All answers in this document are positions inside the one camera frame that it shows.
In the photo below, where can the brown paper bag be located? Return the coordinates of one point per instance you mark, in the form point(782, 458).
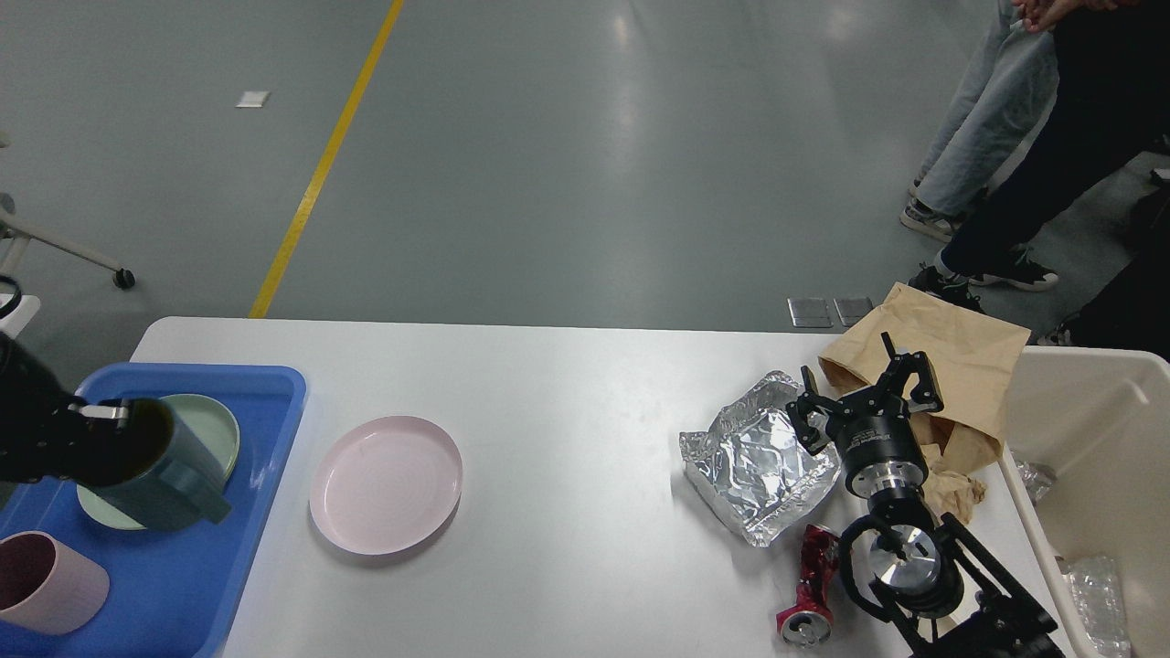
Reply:
point(972, 357)

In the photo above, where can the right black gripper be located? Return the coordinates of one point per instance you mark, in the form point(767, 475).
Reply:
point(871, 429)

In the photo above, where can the pink plate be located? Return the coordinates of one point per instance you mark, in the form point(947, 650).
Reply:
point(387, 486)

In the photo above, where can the light green plate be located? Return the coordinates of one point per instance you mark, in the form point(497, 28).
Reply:
point(217, 429)

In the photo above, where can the crushed red soda can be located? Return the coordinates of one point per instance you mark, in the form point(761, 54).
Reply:
point(809, 622)

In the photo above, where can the person in dark clothes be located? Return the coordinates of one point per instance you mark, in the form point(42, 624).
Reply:
point(1111, 102)

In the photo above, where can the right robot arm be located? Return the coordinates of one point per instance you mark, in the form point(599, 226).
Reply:
point(922, 572)

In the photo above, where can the dark teal mug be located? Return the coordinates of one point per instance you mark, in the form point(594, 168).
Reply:
point(178, 484)

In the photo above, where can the crumpled aluminium foil tray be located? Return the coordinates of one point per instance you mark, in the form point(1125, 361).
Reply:
point(750, 469)

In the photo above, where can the clear plastic bottle in bin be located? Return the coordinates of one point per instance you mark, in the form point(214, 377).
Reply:
point(1096, 590)

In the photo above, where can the crumpled clear plastic wrap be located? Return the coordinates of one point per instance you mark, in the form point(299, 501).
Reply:
point(1038, 479)

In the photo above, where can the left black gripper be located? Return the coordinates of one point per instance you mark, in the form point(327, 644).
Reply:
point(44, 426)

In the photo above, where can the white rolling chair base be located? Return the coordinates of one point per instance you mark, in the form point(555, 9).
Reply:
point(21, 233)

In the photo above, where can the person in light jeans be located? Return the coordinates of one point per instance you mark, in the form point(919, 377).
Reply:
point(1004, 92)

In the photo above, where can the white paper on floor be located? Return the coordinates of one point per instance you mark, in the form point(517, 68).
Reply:
point(253, 99)

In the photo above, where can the blue plastic tray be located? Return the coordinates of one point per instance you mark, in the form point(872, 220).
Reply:
point(172, 594)

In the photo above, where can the beige plastic bin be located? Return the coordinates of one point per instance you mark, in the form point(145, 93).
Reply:
point(1100, 419)

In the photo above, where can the metal floor socket plate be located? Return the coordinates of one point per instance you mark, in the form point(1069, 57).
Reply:
point(810, 312)

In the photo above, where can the pink mug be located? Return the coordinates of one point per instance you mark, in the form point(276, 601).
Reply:
point(48, 587)

